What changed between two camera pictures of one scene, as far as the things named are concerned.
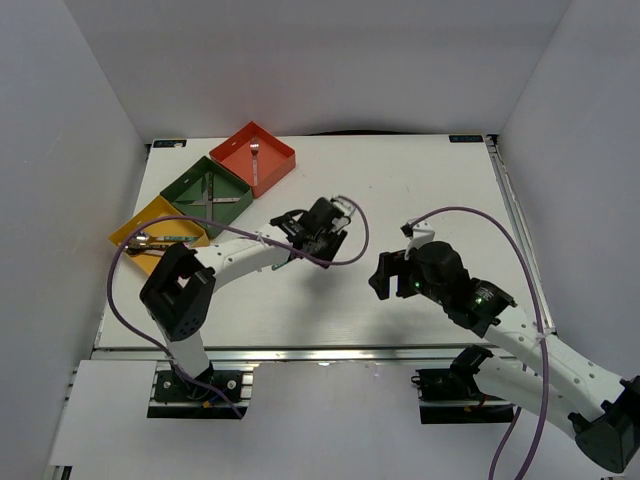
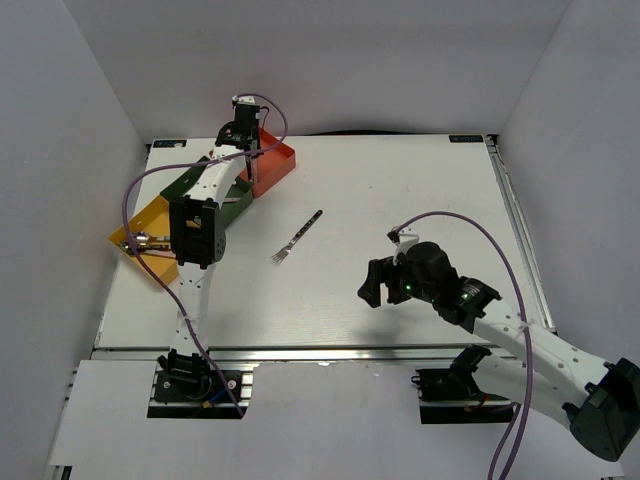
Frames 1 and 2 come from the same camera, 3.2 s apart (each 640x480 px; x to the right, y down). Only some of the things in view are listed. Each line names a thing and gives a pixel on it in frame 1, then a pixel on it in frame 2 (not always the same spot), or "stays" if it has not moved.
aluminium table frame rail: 530,252 stays
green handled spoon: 146,237 stays
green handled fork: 275,266 to 249,162
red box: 276,160 stays
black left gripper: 334,239 to 258,138
